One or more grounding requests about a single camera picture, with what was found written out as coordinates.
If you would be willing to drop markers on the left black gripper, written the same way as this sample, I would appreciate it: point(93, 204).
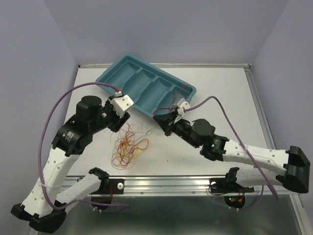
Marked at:
point(119, 122)

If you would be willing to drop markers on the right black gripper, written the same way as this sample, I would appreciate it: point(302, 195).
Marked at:
point(166, 120)

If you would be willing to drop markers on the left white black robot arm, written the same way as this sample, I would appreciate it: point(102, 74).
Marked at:
point(46, 208)

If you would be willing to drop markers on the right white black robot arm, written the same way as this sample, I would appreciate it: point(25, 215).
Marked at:
point(287, 168)

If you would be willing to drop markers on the teal plastic compartment tray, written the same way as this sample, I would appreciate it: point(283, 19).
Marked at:
point(153, 91)

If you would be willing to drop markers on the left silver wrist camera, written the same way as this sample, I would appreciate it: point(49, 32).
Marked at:
point(122, 104)

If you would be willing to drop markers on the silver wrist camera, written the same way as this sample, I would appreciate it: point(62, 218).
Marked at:
point(122, 104)
point(182, 105)

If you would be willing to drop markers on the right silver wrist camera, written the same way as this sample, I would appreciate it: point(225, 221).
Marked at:
point(182, 105)

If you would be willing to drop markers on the aluminium front mounting rail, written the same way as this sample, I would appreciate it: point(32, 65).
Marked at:
point(155, 186)

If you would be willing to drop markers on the aluminium table edge frame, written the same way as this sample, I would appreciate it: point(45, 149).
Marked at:
point(233, 86)

